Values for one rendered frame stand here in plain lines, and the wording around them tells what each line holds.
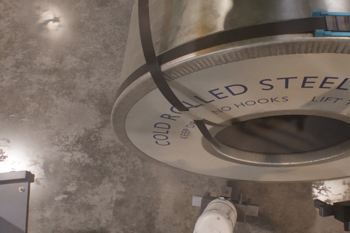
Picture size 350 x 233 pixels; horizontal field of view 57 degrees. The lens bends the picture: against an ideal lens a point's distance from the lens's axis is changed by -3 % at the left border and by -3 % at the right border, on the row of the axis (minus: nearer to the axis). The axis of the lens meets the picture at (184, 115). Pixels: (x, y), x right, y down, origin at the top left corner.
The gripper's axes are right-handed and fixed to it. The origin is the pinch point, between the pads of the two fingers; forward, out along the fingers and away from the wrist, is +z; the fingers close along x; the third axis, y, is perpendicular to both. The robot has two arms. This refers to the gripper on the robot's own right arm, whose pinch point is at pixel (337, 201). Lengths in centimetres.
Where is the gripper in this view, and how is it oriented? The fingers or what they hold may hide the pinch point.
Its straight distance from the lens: 118.3
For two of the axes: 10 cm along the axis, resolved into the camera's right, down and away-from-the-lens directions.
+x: 9.9, -0.9, 1.1
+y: 0.9, 10.0, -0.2
